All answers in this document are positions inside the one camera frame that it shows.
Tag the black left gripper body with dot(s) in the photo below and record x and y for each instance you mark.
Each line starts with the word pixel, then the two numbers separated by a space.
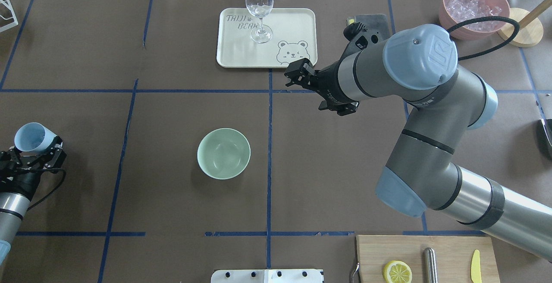
pixel 20 182

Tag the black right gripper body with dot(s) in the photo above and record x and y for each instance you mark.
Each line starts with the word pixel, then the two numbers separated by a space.
pixel 331 83

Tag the light blue plastic cup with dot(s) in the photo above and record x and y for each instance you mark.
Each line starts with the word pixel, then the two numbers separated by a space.
pixel 34 138

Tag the green ceramic bowl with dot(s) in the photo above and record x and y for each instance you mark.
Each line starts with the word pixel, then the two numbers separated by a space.
pixel 223 153

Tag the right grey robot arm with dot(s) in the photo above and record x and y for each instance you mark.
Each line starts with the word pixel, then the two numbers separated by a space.
pixel 420 65

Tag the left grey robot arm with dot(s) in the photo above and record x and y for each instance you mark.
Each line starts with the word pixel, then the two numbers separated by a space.
pixel 14 203

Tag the pink bowl with ice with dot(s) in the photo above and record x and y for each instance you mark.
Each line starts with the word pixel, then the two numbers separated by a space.
pixel 452 12

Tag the grey folded cloth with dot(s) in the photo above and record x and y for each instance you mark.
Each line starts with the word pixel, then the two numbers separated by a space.
pixel 376 24

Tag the clear wine glass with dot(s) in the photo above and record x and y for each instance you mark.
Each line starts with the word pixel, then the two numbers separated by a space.
pixel 260 9

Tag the lemon half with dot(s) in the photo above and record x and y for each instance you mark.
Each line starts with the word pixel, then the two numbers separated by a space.
pixel 397 271

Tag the wooden round stand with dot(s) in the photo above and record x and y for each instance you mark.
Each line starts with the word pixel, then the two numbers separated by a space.
pixel 531 29

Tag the steel muddler rod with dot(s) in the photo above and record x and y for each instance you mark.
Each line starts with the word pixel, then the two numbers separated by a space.
pixel 429 255

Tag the yellow plastic knife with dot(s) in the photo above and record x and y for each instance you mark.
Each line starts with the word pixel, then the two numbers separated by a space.
pixel 475 267

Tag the white wire cup rack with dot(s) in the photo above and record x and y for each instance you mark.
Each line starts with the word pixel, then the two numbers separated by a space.
pixel 8 19

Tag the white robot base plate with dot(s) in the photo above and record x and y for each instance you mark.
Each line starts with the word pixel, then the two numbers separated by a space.
pixel 300 275

